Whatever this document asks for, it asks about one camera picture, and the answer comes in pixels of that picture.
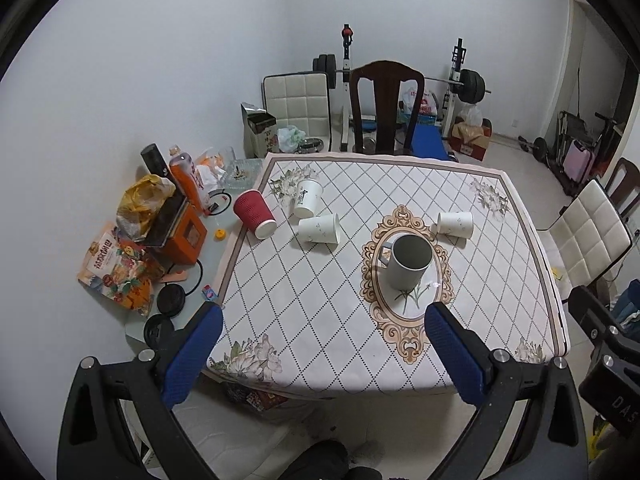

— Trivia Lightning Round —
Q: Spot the white paper cup lying right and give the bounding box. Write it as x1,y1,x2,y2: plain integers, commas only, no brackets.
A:
435,211,474,240

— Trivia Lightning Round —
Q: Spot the white paper cup lying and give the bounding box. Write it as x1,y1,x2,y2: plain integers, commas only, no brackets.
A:
435,211,474,240
297,214,341,245

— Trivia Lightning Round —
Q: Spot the red ribbed paper cup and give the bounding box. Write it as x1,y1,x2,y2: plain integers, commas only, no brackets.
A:
233,190,278,240

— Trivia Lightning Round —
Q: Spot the white paper cup lying centre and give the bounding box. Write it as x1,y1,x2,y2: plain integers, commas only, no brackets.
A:
297,214,341,245

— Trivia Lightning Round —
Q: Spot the white paper cup standing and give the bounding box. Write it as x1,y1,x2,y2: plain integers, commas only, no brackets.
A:
293,179,322,219

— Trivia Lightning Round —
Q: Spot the black round lid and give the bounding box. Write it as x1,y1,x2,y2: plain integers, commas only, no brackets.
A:
156,284,186,318

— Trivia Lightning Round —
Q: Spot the blue crumpled blanket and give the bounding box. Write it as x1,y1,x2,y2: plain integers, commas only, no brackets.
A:
612,278,640,330

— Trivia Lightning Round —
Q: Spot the orange box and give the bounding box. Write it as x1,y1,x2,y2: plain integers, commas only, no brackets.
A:
160,205,207,266

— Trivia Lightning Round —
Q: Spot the colourful snack bag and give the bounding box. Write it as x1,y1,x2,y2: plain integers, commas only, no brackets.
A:
77,222,165,316

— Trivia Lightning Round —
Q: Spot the white padded chair right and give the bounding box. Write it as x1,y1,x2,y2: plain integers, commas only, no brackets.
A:
538,180,632,301

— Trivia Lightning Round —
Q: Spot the white padded chair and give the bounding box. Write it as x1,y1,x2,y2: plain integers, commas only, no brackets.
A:
262,72,332,152
538,180,632,301

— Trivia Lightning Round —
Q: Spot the yellow plastic bag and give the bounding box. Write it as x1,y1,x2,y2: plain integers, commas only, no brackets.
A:
116,174,176,240

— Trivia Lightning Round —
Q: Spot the floral diamond pattern tablecloth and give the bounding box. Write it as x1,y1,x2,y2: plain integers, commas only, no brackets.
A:
205,153,570,399

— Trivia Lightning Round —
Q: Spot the glass ashtray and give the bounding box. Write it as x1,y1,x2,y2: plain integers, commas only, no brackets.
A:
224,158,262,193

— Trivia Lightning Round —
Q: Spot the orange drink bottle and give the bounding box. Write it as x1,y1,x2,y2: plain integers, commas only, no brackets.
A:
169,145,206,214

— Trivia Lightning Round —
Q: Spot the dark wooden chair right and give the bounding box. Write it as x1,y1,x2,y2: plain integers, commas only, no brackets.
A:
604,157,640,223

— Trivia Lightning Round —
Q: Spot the dark wooden chair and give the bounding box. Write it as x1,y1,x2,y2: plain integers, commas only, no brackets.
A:
349,60,425,155
604,157,640,223

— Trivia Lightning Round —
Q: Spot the black cylinder bottle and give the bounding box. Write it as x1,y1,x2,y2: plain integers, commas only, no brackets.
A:
140,143,172,181

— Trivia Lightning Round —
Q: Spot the cardboard box on floor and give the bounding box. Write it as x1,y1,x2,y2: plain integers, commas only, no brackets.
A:
448,117,492,162

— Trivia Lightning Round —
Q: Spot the blue weight bench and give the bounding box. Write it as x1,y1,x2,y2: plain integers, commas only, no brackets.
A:
411,124,450,160

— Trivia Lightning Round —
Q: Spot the dumbbell on floor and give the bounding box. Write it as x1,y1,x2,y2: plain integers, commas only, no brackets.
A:
518,136,548,164

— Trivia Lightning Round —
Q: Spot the pink suitcase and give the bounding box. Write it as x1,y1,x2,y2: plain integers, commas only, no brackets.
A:
563,140,594,184

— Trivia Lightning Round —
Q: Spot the tea gift box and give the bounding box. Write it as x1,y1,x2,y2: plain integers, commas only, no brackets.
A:
241,102,280,158

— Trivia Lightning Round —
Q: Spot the barbell with black plates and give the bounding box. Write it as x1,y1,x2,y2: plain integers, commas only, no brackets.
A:
299,53,493,105

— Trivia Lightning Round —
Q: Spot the red white plastic bag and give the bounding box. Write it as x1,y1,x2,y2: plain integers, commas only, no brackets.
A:
399,84,440,117

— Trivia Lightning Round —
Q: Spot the white padded chair far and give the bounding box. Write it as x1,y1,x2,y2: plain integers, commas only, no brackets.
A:
262,72,332,152

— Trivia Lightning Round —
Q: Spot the white barbell rack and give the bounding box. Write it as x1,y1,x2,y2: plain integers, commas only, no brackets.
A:
326,24,486,152

